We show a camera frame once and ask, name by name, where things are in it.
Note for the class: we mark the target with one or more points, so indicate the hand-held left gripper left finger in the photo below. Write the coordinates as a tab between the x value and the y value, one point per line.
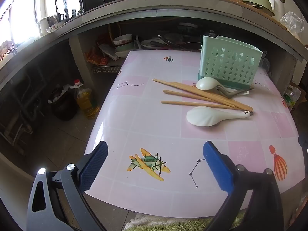
93	166

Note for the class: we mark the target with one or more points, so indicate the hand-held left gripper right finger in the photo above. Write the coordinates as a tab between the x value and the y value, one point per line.
217	168

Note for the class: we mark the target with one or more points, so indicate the white rice paddle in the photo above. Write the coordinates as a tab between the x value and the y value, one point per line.
204	118

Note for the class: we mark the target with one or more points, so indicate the wooden chopstick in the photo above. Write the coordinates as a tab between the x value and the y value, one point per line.
163	82
182	103
182	86
192	89
180	94

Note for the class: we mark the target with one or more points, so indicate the white soup spoon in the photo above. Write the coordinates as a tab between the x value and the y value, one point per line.
205	83

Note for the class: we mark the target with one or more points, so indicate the green star-cut utensil holder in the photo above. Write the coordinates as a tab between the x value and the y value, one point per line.
228	62

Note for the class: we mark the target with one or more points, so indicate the yellow cooking oil bottle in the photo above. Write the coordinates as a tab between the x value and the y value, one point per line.
86	101

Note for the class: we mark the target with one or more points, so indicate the dark jar with bag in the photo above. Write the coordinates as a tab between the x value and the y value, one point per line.
63	105

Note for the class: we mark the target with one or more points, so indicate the fluffy green mat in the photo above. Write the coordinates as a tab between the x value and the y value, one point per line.
168	223

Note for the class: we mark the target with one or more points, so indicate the green packet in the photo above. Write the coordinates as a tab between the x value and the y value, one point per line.
292	98

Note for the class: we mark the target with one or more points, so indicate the red snack packets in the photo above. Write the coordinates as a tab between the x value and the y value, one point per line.
95	57

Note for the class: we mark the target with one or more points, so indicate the stack of bowls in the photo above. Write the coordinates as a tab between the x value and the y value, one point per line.
123	45

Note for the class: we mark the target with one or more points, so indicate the white plate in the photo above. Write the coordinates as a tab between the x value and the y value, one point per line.
150	44

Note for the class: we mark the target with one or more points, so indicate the flowered bowl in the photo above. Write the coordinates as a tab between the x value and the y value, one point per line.
51	28

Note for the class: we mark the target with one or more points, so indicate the white mug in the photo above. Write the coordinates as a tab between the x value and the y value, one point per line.
42	26

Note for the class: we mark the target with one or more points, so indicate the clear plastic bag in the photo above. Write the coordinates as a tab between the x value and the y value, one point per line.
292	22

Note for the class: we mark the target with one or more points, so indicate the grey concrete kitchen counter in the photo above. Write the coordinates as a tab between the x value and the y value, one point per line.
144	9

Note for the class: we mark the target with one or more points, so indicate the window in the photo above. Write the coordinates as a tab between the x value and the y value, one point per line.
21	16

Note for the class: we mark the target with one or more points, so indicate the wooden cutting board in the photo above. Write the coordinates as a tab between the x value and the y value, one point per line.
245	4

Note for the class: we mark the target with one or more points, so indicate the green enamel bowl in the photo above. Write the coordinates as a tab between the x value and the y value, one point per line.
255	2

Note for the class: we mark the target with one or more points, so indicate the white jar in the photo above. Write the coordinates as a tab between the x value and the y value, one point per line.
270	3

